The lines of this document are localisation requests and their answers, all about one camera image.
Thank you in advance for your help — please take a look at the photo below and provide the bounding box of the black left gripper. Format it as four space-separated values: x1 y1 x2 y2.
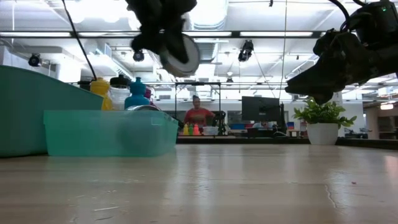
126 0 198 65

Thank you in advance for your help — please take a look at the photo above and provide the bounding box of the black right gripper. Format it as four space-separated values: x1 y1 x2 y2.
284 29 398 105

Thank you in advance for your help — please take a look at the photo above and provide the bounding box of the blue plastic bottle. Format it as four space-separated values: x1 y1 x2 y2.
124 77 151 110

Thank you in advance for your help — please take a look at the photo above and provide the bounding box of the clear bottle black cap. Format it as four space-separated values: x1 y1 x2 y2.
109 74 131 111

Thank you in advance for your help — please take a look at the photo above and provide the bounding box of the yellow mustard bottle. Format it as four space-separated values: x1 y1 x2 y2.
90 77 113 111

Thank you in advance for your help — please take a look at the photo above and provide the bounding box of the small green potted plant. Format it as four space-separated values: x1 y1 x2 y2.
293 98 358 146

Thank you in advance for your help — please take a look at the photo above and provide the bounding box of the black monitor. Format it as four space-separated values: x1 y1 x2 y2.
241 96 281 130

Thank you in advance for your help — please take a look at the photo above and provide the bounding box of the person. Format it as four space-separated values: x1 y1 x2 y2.
183 95 216 127

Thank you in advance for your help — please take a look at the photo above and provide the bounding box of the white plastic tub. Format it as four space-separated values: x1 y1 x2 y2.
202 126 220 136

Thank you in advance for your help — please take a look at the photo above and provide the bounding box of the translucent teal bin lid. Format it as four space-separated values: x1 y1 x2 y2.
43 109 179 157

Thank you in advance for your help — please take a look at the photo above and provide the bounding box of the teal plastic bin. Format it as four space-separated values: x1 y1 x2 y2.
0 64 104 157

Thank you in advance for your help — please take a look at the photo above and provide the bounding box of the thin black cable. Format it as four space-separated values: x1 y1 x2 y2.
61 0 98 81
328 0 368 32

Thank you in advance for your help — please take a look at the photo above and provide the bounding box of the long black frame crossbar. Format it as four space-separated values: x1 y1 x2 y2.
176 136 398 151

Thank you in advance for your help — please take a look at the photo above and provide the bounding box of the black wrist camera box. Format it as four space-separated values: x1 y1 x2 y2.
354 1 398 48

